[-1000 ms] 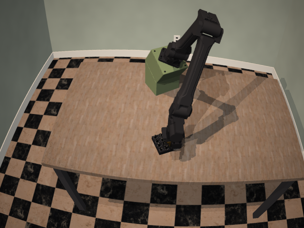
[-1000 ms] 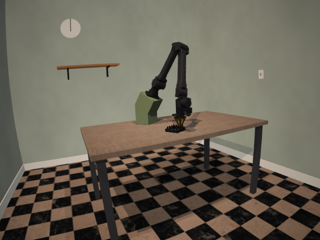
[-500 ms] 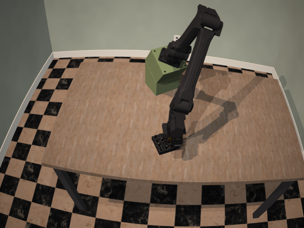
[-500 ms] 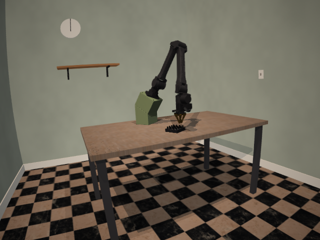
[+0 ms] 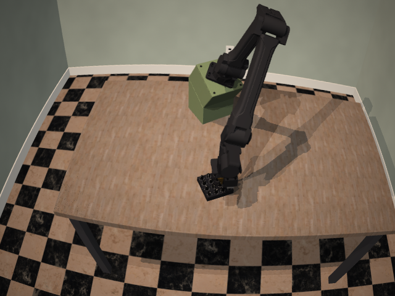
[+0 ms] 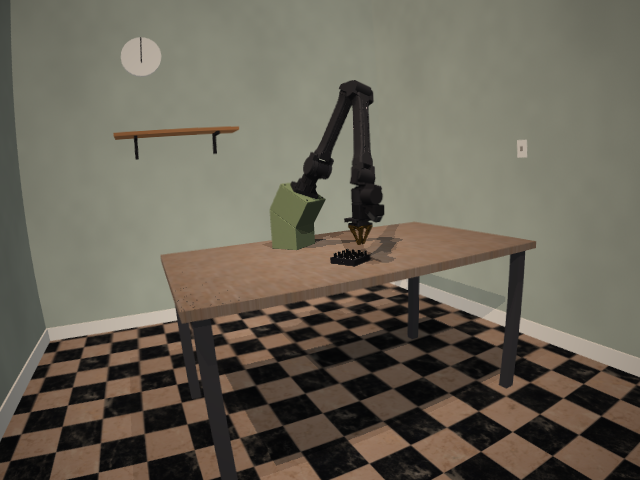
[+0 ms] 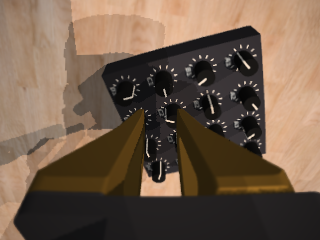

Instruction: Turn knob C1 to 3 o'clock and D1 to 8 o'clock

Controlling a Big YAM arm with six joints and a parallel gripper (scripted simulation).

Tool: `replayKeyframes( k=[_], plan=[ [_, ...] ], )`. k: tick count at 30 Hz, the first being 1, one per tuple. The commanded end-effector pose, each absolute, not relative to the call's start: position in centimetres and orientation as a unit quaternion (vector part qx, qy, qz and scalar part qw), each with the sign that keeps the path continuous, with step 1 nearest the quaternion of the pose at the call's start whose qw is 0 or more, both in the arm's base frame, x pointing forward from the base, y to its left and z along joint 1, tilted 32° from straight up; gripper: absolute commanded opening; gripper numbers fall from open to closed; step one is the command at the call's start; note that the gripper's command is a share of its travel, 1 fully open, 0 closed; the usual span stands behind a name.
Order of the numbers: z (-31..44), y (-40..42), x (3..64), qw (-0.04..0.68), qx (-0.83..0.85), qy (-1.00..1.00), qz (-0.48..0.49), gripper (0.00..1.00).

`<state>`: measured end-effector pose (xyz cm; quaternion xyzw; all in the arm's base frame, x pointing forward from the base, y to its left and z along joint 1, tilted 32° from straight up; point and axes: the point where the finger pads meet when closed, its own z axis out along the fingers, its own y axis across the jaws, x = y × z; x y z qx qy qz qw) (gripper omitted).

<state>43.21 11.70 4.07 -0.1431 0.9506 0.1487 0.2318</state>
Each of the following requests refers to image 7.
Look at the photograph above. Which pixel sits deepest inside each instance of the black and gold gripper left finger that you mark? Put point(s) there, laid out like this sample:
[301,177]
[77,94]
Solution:
[100,165]

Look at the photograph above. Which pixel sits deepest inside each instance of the black knob box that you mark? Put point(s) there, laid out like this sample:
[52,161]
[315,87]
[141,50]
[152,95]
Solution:
[208,77]

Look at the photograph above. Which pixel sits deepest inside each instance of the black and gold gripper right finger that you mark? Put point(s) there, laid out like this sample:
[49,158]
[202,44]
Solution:
[222,166]

